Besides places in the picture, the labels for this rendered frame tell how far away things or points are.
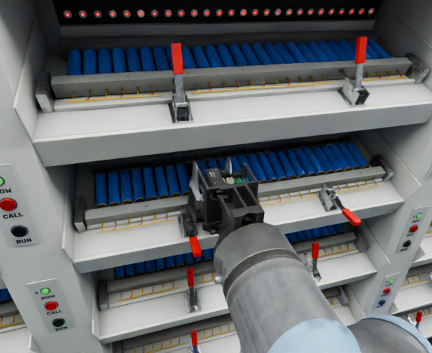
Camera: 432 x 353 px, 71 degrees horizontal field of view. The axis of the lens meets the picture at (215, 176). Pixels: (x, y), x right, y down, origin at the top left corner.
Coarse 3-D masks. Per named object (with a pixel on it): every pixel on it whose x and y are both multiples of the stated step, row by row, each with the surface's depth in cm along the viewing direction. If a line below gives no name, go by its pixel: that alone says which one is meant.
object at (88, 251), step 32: (192, 160) 59; (384, 160) 61; (352, 192) 59; (384, 192) 59; (64, 224) 43; (160, 224) 50; (288, 224) 53; (320, 224) 57; (96, 256) 46; (128, 256) 48; (160, 256) 51
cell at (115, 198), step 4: (112, 172) 53; (108, 176) 53; (112, 176) 53; (116, 176) 53; (108, 180) 53; (112, 180) 52; (116, 180) 53; (108, 184) 52; (112, 184) 52; (116, 184) 52; (112, 188) 51; (116, 188) 51; (112, 192) 51; (116, 192) 51; (112, 196) 50; (116, 196) 50; (112, 200) 50; (116, 200) 50
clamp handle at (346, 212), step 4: (332, 196) 54; (336, 196) 54; (332, 200) 54; (336, 200) 54; (336, 204) 53; (340, 204) 53; (340, 208) 52; (344, 208) 52; (344, 212) 51; (348, 212) 51; (348, 216) 50; (352, 216) 50; (352, 220) 49; (356, 220) 49; (360, 220) 49; (356, 224) 49
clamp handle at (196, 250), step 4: (188, 220) 48; (188, 224) 48; (188, 228) 47; (192, 228) 47; (188, 232) 47; (192, 232) 47; (192, 236) 46; (196, 236) 46; (192, 240) 45; (196, 240) 45; (192, 244) 44; (196, 244) 44; (192, 248) 44; (196, 248) 44; (196, 252) 43; (200, 252) 43; (196, 256) 43
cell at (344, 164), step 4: (336, 144) 64; (332, 148) 63; (336, 148) 63; (336, 152) 62; (340, 152) 62; (336, 156) 62; (340, 156) 62; (340, 160) 61; (344, 160) 61; (340, 164) 61; (344, 164) 60; (348, 164) 60; (344, 168) 60
